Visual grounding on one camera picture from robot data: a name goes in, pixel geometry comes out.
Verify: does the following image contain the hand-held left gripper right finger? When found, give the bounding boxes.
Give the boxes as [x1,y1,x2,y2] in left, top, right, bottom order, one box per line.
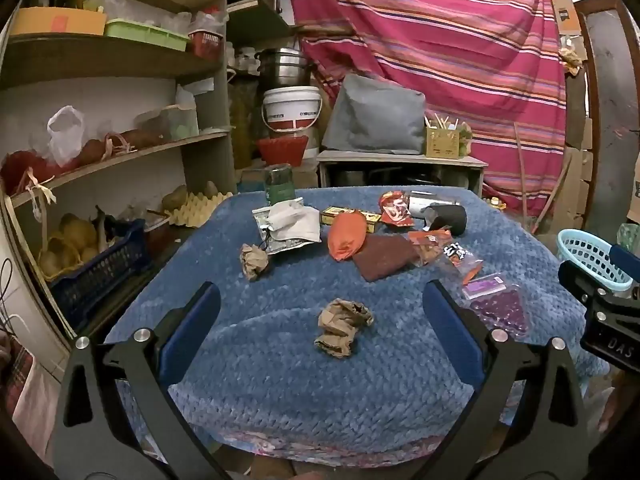
[417,280,591,480]

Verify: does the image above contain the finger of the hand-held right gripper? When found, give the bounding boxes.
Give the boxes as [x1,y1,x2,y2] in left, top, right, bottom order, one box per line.
[607,242,640,286]
[558,260,608,306]

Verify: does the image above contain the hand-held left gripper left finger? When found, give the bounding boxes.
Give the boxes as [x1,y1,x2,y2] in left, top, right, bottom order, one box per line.
[52,281,236,480]

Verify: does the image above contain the light blue plastic basket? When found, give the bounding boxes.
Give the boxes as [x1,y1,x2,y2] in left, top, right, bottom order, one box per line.
[556,229,636,293]

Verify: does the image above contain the purple bead package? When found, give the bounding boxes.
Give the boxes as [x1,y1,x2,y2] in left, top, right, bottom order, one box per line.
[461,272,532,338]

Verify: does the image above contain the clear red printed wrapper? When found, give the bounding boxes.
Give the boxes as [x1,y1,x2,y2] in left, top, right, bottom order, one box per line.
[440,242,486,286]

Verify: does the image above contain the brown snack wrapper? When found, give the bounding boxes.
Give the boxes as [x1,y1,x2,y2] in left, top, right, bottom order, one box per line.
[407,229,453,266]

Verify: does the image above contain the small brown paper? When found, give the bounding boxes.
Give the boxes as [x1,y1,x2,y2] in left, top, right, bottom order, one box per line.
[239,243,271,282]

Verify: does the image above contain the brown pouch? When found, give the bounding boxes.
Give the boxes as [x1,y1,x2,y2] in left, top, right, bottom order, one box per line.
[352,234,421,283]

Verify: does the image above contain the large brown paper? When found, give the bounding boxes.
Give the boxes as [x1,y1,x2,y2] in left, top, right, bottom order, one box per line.
[314,298,375,359]

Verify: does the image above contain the silver foil packet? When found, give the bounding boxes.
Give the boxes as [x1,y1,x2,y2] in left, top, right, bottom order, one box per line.
[251,205,308,254]

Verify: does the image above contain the red snack packet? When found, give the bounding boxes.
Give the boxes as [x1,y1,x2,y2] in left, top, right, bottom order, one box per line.
[377,191,416,228]

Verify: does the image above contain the orange packet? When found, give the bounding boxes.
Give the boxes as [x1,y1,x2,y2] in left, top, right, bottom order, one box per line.
[327,211,368,262]

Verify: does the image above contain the white face mask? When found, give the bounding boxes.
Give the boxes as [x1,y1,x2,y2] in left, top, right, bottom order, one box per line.
[265,200,322,243]

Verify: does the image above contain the green plastic bag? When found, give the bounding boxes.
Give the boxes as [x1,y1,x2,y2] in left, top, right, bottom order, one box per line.
[616,222,640,261]

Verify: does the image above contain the blue knitted blanket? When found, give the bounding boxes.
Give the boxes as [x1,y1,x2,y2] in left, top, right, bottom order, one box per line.
[102,185,611,466]

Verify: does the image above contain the blue plastic crate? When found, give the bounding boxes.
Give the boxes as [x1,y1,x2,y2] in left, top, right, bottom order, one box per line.
[47,219,153,318]

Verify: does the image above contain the clear jar of nuts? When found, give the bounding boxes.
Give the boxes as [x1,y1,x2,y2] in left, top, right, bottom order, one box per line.
[407,190,468,237]

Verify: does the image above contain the yellow egg tray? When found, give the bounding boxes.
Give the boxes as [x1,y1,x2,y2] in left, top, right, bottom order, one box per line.
[162,191,235,228]

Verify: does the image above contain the green tall jar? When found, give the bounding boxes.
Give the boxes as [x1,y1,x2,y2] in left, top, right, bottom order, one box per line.
[263,163,296,206]

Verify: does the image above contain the small yellow box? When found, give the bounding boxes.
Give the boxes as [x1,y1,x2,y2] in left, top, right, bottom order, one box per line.
[320,206,383,234]

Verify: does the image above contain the low grey cabinet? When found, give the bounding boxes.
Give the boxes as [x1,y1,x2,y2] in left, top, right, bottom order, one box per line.
[316,150,490,201]

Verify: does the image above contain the yellow chopstick holder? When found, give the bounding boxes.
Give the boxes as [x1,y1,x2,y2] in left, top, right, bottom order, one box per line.
[425,125,461,160]

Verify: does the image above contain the sweet potato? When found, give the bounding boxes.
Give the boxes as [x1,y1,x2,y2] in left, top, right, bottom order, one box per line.
[117,129,166,150]

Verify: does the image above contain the large yellow oil bottle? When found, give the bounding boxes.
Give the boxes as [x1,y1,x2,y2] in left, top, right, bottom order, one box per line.
[229,95,253,171]

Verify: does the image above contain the red plastic basket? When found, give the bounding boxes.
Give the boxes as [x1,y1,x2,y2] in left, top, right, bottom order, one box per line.
[256,136,309,167]

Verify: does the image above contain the clear plastic container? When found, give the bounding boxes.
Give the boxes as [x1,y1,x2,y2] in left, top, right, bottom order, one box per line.
[135,105,198,143]

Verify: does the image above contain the bunch of wooden chopsticks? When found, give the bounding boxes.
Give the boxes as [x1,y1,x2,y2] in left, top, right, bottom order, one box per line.
[425,112,461,131]

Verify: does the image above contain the grey cushion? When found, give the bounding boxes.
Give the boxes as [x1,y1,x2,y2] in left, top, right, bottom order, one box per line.
[321,74,428,156]

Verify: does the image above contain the white plastic bag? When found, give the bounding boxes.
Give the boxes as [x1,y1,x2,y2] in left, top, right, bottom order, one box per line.
[47,105,86,166]

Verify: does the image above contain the white plastic bucket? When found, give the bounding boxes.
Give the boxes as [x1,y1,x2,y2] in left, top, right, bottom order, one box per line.
[261,86,323,136]

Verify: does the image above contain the cardboard sheet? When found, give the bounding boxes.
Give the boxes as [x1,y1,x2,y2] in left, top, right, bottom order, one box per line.
[545,0,583,36]

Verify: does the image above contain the steel pot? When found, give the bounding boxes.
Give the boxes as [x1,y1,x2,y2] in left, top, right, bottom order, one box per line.
[255,47,313,88]

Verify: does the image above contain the red striped cloth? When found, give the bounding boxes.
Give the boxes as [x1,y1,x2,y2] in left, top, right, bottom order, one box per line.
[287,0,576,216]

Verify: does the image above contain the small red basket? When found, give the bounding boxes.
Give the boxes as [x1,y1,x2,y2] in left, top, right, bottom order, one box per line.
[189,30,224,60]

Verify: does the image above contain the wooden shelf unit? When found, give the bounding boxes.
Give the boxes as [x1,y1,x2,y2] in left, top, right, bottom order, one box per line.
[0,0,236,356]

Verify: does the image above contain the green plastic tray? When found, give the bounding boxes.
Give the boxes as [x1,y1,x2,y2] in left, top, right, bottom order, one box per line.
[104,18,191,52]

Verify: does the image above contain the dark wooden shelf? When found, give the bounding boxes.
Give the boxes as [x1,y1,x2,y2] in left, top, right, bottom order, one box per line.
[225,0,301,46]

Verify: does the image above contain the yellow cardboard box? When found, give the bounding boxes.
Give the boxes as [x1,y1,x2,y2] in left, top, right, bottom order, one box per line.
[10,7,107,37]

